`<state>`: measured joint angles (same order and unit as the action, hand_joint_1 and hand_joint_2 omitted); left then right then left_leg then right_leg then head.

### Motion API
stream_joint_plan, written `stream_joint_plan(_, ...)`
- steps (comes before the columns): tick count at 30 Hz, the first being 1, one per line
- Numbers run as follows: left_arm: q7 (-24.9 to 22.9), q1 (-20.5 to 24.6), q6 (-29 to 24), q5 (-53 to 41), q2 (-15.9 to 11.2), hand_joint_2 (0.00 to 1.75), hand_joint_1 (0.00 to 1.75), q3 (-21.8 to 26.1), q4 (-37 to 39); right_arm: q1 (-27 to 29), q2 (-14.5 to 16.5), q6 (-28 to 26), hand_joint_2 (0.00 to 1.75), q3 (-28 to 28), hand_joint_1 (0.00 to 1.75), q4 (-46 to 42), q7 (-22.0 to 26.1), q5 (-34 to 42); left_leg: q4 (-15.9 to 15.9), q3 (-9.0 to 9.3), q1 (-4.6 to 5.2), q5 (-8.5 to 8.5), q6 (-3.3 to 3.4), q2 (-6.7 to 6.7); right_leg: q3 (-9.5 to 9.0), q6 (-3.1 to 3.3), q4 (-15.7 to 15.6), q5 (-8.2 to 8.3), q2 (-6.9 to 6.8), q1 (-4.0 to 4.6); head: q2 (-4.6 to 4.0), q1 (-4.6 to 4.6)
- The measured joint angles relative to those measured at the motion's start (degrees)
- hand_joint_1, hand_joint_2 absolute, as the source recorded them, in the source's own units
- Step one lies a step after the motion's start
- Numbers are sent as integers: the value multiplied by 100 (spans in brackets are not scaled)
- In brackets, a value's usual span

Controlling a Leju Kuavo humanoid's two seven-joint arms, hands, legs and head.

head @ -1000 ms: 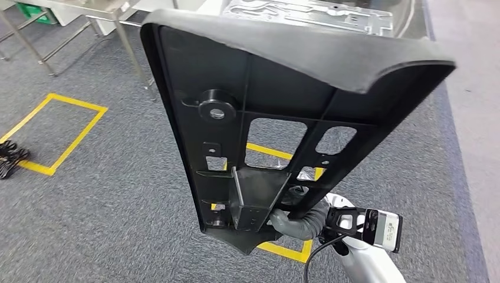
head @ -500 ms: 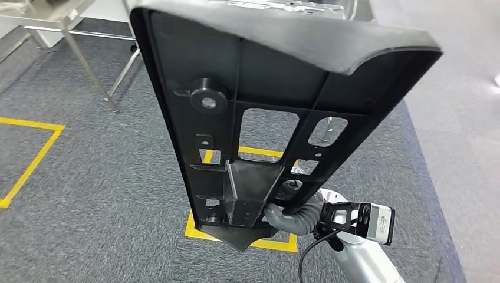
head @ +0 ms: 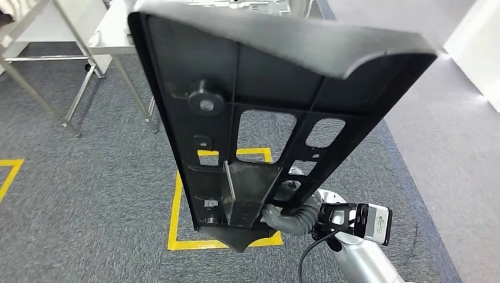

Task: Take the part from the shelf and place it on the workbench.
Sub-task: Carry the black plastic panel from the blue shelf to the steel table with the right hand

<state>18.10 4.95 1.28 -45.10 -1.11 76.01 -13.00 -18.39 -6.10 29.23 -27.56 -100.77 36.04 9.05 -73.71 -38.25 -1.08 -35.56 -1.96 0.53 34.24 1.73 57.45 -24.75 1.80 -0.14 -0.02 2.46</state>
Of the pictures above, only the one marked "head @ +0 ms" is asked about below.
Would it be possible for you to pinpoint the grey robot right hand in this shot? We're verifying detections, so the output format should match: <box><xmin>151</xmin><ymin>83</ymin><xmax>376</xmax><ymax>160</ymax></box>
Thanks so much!
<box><xmin>261</xmin><ymin>180</ymin><xmax>304</xmax><ymax>236</ymax></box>

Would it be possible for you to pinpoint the black plastic licence plate frame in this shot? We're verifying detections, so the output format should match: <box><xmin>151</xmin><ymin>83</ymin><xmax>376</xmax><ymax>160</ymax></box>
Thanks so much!
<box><xmin>128</xmin><ymin>0</ymin><xmax>438</xmax><ymax>254</ymax></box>

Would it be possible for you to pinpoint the white box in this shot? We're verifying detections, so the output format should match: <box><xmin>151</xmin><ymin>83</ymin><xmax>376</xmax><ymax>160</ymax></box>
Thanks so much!
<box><xmin>443</xmin><ymin>0</ymin><xmax>500</xmax><ymax>114</ymax></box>

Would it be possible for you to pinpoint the white panel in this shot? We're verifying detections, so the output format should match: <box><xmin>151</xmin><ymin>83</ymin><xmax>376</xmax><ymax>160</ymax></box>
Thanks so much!
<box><xmin>0</xmin><ymin>0</ymin><xmax>115</xmax><ymax>75</ymax></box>

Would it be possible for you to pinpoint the black camera cable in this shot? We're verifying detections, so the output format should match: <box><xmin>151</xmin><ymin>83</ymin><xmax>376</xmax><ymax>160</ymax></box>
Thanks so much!
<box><xmin>298</xmin><ymin>230</ymin><xmax>341</xmax><ymax>283</ymax></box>

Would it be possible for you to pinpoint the steel frame table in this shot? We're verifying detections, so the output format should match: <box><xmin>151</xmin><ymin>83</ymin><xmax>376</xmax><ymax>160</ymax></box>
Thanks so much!
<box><xmin>0</xmin><ymin>0</ymin><xmax>105</xmax><ymax>138</ymax></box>

